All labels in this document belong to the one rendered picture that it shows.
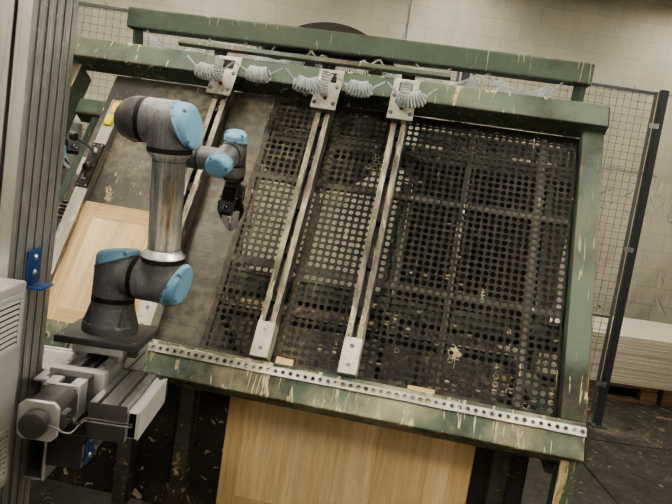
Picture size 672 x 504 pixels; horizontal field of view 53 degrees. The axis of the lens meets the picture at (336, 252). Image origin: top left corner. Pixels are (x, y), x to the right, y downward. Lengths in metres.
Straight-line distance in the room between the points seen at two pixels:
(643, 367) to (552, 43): 3.56
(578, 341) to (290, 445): 1.08
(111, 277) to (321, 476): 1.14
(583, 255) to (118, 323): 1.55
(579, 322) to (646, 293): 5.97
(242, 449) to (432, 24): 5.83
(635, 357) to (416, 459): 4.00
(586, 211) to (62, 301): 1.91
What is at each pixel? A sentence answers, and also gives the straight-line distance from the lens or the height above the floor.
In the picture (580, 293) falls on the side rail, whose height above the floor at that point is 1.28.
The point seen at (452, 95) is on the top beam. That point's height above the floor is 1.92.
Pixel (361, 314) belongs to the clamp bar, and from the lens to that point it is 2.31.
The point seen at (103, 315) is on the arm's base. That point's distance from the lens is 1.92.
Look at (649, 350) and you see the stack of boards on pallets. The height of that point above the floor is 0.47.
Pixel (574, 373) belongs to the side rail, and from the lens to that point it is 2.35.
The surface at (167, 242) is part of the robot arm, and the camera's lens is 1.82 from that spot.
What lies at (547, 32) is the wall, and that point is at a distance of 7.94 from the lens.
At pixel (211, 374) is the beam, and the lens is 2.34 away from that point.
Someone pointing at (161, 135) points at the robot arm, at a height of 1.59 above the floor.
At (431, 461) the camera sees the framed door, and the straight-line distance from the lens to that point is 2.54.
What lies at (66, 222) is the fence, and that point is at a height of 1.22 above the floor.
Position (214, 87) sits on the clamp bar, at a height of 1.82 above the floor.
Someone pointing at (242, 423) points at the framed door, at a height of 0.60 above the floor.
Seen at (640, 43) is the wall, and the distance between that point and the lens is 8.27.
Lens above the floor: 1.57
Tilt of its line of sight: 7 degrees down
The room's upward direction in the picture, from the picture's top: 9 degrees clockwise
